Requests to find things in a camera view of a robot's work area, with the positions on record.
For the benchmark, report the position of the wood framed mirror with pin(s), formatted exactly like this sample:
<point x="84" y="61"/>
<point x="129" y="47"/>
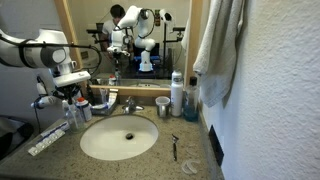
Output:
<point x="166" y="40"/>

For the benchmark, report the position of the dark bag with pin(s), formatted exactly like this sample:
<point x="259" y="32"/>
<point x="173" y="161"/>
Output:
<point x="13" y="136"/>

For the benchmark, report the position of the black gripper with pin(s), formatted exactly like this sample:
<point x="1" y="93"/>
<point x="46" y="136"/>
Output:
<point x="71" y="89"/>

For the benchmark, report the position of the silver pill blister pack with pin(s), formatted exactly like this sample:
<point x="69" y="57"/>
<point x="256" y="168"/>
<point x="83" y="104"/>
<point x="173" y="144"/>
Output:
<point x="56" y="127"/>
<point x="41" y="146"/>

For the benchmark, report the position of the white wall plug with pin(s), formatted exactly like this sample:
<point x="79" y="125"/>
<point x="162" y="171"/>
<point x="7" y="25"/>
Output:
<point x="41" y="87"/>

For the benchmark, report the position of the white blue charger plug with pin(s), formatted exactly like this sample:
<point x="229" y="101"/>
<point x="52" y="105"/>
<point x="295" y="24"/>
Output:
<point x="43" y="102"/>

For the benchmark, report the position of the blue pill blister pack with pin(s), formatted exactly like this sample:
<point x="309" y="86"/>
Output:
<point x="50" y="137"/>

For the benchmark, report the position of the clear dental retainer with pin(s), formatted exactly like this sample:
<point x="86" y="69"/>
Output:
<point x="190" y="166"/>

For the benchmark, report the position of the grey mug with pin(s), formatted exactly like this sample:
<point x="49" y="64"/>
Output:
<point x="162" y="107"/>

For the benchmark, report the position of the blue mouthwash bottle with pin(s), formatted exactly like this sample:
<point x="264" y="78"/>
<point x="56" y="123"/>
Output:
<point x="191" y="106"/>

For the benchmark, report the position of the beige hanging towel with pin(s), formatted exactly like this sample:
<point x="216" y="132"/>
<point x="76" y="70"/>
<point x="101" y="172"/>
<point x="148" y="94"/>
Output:
<point x="216" y="50"/>

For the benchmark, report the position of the orange capped shaving can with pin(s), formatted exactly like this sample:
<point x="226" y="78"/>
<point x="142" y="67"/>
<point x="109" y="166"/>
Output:
<point x="85" y="110"/>

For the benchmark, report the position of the silver wrist camera bar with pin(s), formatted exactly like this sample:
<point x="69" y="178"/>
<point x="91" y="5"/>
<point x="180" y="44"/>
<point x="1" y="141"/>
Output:
<point x="71" y="78"/>

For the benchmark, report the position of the clear pump bottle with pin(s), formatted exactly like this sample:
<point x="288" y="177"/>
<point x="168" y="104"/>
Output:
<point x="76" y="120"/>

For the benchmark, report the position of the toiletry tray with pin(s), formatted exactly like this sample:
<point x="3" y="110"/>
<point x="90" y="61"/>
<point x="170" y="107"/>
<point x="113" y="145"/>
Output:
<point x="101" y="108"/>

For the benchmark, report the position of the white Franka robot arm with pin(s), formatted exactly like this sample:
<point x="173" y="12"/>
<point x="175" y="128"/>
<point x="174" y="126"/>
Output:
<point x="33" y="55"/>

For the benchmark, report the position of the tall white spray can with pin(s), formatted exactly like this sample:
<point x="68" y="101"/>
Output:
<point x="177" y="96"/>

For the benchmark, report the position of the white oval sink basin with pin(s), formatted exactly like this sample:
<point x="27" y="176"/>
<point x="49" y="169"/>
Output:
<point x="113" y="140"/>

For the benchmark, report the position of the white toothpaste box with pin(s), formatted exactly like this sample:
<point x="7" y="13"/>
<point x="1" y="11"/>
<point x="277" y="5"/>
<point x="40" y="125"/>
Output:
<point x="113" y="97"/>

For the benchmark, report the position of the black wall plate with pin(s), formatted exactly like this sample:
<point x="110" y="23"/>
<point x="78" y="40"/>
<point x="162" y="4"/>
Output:
<point x="216" y="146"/>

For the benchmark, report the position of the chrome faucet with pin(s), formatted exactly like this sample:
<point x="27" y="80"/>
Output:
<point x="130" y="106"/>

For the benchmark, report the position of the dark glass bottle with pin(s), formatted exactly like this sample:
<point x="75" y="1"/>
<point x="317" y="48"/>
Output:
<point x="90" y="96"/>

